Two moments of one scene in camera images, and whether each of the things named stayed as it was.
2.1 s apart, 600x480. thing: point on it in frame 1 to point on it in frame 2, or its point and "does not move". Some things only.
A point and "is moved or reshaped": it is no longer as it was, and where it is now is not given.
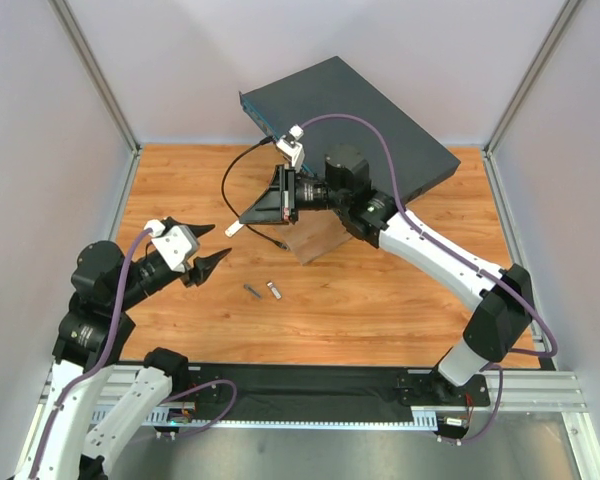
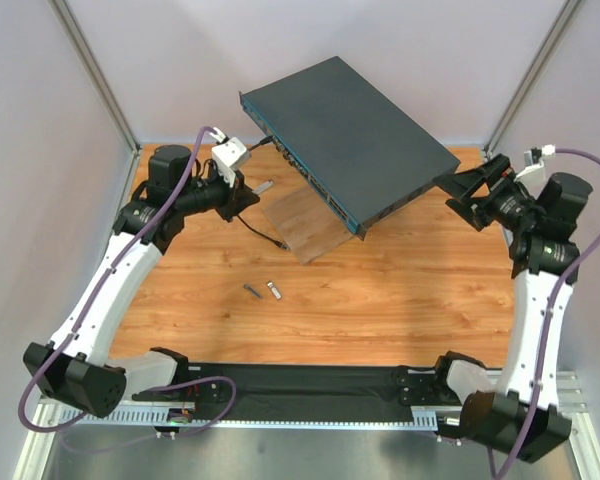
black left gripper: x=189 y=270 to x=235 y=197
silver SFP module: x=274 y=290 does not move
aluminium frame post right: x=493 y=171 does not move
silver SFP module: x=234 y=228 is moved or reshaped
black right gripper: x=288 y=195 to x=483 y=191
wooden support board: x=314 y=233 does not move
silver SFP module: x=253 y=291 does not move
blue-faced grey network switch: x=330 y=87 does not move
